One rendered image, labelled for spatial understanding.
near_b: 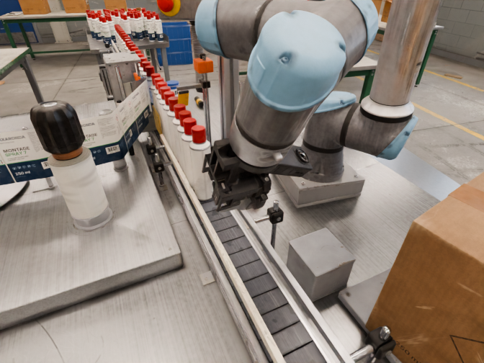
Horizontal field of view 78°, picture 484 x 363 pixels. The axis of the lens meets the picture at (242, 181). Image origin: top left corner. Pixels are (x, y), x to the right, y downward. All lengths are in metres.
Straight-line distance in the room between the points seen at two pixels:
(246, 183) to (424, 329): 0.34
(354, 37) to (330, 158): 0.55
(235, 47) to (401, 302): 0.44
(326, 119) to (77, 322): 0.71
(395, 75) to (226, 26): 0.42
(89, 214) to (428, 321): 0.69
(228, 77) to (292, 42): 0.61
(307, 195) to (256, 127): 0.58
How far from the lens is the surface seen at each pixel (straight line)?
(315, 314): 0.51
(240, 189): 0.41
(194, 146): 0.73
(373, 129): 0.77
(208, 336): 0.63
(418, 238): 0.47
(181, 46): 5.68
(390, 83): 0.73
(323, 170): 0.86
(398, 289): 0.54
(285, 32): 0.26
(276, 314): 0.60
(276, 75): 0.25
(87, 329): 0.70
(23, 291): 0.75
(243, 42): 0.39
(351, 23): 0.35
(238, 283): 0.58
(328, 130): 0.81
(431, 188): 1.11
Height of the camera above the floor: 1.39
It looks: 36 degrees down
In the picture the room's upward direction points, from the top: straight up
